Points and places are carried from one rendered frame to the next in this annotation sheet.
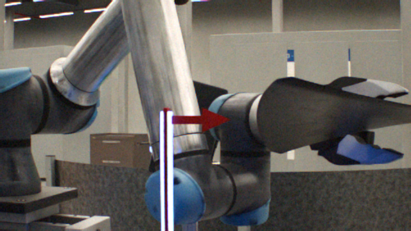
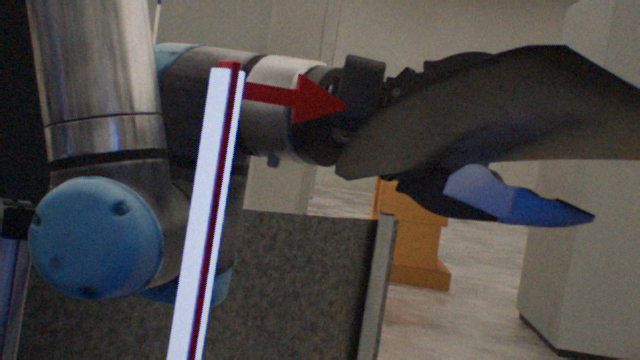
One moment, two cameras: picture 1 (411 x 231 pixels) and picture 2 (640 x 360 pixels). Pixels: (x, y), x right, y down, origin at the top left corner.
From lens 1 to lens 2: 25 cm
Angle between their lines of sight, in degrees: 24
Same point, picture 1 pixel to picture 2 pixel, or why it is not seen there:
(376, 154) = (539, 209)
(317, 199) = not seen: hidden behind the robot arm
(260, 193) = (228, 245)
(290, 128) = (414, 138)
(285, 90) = (520, 69)
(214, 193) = (176, 239)
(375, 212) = (236, 286)
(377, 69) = (210, 29)
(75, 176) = not seen: outside the picture
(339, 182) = not seen: hidden behind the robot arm
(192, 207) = (143, 266)
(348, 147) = (471, 186)
